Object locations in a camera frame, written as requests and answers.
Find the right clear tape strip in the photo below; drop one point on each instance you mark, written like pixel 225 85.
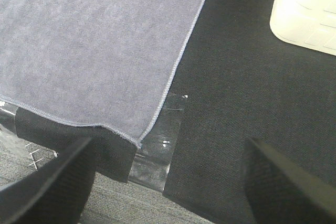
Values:
pixel 152 161

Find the clear tape strip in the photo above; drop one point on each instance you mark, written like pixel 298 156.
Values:
pixel 33 154
pixel 152 161

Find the black fabric table cover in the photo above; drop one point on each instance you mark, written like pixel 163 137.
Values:
pixel 241 82

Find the dark blue-grey towel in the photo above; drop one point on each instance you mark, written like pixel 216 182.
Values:
pixel 106 63

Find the white plastic storage box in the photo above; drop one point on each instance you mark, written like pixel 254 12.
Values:
pixel 305 23

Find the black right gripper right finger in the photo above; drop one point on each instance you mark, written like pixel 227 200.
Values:
pixel 280 191

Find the middle clear tape strip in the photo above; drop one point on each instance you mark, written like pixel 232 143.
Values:
pixel 33 154

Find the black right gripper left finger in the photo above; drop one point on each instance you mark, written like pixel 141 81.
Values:
pixel 57 192

